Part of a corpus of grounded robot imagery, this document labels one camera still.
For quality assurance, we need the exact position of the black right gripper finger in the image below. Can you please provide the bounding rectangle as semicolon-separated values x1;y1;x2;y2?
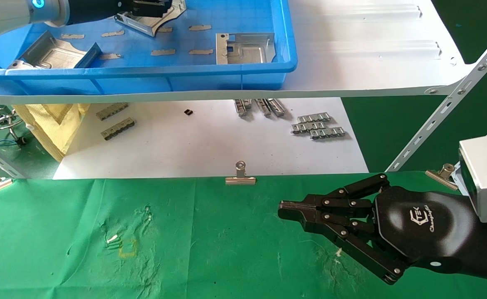
299;212;408;285
278;173;392;225

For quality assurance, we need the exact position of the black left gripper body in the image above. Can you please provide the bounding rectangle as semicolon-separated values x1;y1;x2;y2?
67;0;135;26

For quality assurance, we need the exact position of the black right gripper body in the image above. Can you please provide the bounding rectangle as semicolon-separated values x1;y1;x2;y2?
370;186;477;274

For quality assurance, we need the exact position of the curved-edge stamped metal part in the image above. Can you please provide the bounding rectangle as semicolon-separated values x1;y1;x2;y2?
114;0;187;37

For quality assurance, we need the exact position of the stamped metal part with flanges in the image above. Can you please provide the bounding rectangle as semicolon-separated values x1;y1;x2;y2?
8;31;103;71

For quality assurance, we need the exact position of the blue plastic bin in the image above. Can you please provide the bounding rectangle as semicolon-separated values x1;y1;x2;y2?
0;0;298;96

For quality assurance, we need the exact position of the tan connector strip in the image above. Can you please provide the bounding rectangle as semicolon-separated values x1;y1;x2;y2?
101;118;136;141
95;102;130;122

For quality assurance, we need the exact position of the square stamped metal part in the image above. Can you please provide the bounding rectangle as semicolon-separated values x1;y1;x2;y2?
215;33;277;66

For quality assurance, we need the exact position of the white board sheet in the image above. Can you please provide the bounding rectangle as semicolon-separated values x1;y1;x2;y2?
52;98;370;180

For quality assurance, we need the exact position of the long white perforated strut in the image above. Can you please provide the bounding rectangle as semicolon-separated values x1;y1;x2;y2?
386;23;487;173

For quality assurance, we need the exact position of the green table cloth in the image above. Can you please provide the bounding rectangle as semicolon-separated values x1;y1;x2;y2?
0;171;487;299

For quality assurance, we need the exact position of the yellow cloth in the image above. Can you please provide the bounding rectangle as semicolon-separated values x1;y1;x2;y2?
13;103;91;163

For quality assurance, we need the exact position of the white metal shelf board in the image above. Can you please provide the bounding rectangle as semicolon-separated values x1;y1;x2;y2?
0;0;477;105

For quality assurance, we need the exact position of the silver chain link strip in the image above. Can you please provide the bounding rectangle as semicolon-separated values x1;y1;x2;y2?
297;112;332;124
291;121;326;134
309;127;346;140

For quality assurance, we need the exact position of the chrome wire ring stand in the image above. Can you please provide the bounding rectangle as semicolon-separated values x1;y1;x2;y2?
0;105;28;146

